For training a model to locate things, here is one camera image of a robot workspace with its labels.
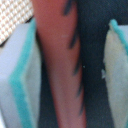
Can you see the gripper grey green right finger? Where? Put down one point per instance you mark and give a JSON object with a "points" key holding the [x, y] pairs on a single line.
{"points": [[116, 72]]}

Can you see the gripper grey green left finger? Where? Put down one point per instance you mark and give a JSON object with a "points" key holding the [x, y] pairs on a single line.
{"points": [[20, 78]]}

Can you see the brown toy sausage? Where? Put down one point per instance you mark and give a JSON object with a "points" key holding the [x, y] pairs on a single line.
{"points": [[58, 32]]}

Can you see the white woven placemat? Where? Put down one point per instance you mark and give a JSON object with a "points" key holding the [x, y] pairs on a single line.
{"points": [[12, 13]]}

